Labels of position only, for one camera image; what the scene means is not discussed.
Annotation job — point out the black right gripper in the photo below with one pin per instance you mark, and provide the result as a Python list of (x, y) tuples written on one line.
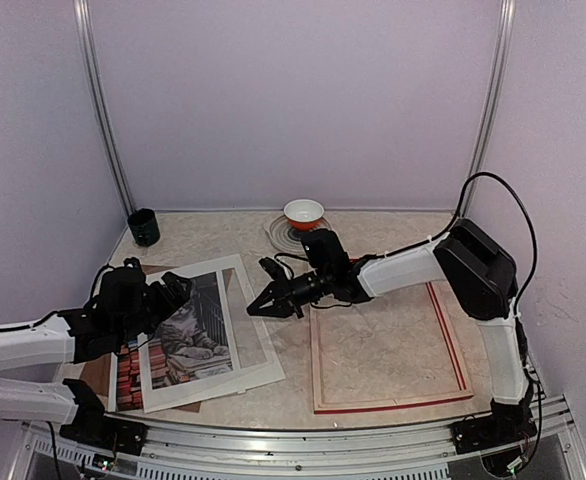
[(284, 302)]

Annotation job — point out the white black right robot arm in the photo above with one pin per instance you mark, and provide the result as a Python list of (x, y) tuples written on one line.
[(483, 279)]

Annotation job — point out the brown backing board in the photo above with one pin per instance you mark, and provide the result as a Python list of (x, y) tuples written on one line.
[(98, 370)]

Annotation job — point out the grey striped plate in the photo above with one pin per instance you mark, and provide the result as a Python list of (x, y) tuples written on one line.
[(285, 236)]

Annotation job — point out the right aluminium post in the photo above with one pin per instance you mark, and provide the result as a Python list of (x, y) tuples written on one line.
[(492, 98)]

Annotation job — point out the cat photo print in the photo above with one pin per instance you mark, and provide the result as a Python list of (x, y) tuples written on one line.
[(169, 365)]

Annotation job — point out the aluminium post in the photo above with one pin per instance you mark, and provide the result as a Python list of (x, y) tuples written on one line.
[(492, 98), (89, 54)]

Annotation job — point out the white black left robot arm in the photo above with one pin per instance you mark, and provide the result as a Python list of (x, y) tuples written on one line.
[(125, 307)]

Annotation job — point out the white mat board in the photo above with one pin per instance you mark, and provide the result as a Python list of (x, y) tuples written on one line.
[(263, 372)]

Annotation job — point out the dark green mug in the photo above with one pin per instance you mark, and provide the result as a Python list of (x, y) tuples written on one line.
[(144, 227)]

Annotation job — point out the left aluminium post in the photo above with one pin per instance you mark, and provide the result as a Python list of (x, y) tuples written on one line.
[(89, 54)]

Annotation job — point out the red wooden picture frame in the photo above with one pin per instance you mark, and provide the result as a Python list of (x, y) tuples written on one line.
[(399, 351)]

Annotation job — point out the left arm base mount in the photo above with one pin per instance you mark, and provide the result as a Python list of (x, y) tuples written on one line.
[(108, 433)]

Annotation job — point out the orange white bowl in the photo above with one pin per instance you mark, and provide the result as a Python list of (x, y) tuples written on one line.
[(303, 214)]

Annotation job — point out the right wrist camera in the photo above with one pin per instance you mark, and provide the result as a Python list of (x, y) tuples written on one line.
[(276, 269)]

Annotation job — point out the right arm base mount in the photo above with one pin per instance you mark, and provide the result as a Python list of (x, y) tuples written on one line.
[(482, 433)]

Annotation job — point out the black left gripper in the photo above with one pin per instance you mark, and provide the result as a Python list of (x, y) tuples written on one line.
[(180, 296)]

